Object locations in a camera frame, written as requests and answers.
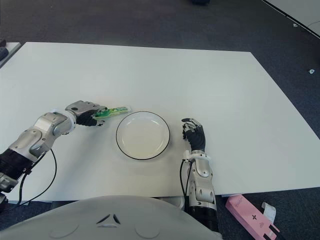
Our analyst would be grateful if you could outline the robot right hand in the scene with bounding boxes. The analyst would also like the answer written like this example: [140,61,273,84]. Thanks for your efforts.
[180,117,207,153]

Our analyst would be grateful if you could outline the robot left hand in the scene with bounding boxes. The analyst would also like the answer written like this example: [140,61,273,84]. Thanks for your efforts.
[64,100,108,128]

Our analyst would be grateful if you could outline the green toothpaste tube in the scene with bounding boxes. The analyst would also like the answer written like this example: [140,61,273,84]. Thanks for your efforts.
[95,105,132,118]

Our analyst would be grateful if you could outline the white plate black rim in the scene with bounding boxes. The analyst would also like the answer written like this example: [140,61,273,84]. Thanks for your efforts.
[115,110,172,161]

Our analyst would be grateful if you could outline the pink cardboard box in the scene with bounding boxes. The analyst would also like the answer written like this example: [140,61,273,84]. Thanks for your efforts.
[225,194,281,240]

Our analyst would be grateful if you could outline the white paper tag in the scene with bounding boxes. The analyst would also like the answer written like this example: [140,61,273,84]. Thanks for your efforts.
[261,201,277,223]

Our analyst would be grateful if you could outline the grey robot torso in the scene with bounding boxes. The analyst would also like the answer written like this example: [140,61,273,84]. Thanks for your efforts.
[0,195,223,240]

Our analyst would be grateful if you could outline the white desk with dark edge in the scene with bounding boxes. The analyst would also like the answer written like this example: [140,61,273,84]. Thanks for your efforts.
[261,0,320,40]

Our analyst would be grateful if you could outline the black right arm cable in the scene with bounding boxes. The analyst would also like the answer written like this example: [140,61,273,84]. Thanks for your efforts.
[180,159,193,203]

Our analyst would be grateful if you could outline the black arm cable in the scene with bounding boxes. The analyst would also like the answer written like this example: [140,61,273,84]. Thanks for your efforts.
[180,159,193,203]
[18,147,58,206]

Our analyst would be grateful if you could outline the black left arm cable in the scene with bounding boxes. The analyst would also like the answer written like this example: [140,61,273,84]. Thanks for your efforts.
[18,147,58,206]

